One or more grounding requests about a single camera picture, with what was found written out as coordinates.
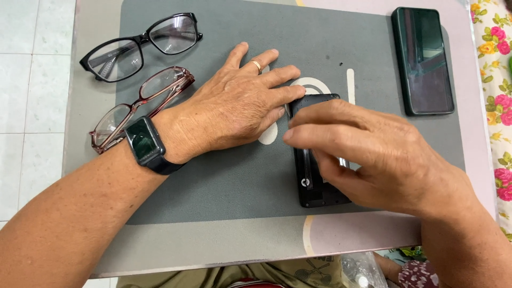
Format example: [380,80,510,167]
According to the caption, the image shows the person's left hand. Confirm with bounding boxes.
[154,42,307,161]

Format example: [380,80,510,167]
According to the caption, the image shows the person's right hand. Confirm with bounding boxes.
[282,98,479,220]

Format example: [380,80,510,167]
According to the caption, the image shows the black phone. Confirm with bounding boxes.
[287,93,353,209]

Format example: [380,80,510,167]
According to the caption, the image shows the grey work mat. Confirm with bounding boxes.
[115,0,466,226]

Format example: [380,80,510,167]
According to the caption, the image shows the dark green smartphone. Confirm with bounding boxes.
[391,7,455,117]

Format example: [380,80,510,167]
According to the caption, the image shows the clear plastic bag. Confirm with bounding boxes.
[340,252,389,288]

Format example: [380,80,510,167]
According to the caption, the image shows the black smartwatch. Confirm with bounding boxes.
[124,115,185,176]

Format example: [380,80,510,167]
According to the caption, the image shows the maroon floral cloth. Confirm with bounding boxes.
[398,260,441,288]

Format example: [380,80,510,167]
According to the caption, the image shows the floral patterned cloth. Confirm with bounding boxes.
[470,0,512,242]

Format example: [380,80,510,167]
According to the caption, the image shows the black framed glasses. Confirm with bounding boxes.
[79,12,203,83]

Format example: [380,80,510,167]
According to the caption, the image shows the maroon translucent framed glasses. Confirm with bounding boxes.
[89,66,196,155]

